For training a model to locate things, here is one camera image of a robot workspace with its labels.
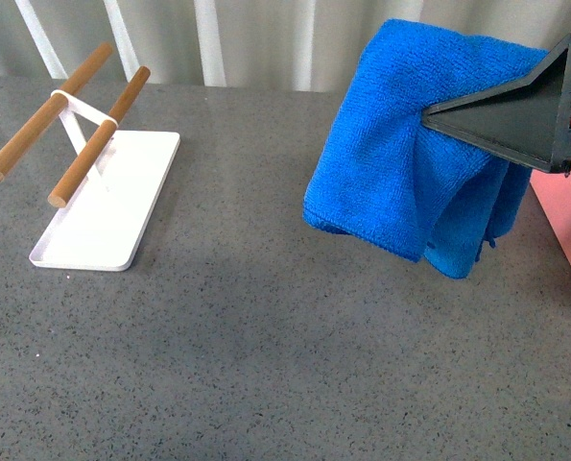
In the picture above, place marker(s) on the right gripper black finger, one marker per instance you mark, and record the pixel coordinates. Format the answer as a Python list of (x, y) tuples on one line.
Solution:
[(515, 121)]

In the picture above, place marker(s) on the blue microfiber towel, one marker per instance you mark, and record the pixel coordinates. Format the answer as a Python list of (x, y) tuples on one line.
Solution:
[(386, 179)]

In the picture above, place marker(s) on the white pleated curtain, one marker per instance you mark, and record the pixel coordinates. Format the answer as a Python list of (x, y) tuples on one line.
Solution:
[(288, 45)]

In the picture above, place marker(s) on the white towel rack tray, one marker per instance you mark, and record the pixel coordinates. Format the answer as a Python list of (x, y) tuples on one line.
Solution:
[(100, 228)]

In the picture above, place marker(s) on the right wooden rack rod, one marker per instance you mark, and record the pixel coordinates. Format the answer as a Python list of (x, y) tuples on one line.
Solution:
[(74, 175)]

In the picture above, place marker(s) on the wooden rack rod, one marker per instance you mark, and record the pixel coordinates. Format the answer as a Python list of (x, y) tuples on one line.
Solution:
[(74, 175), (35, 127)]

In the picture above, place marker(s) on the left wooden rack rod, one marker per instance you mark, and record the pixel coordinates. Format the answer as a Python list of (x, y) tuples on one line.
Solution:
[(35, 127)]

